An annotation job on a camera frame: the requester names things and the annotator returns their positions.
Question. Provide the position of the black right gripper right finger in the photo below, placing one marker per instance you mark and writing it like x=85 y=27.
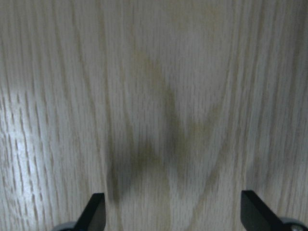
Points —
x=257 y=216

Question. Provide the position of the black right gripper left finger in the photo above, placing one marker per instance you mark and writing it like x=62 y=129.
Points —
x=93 y=217

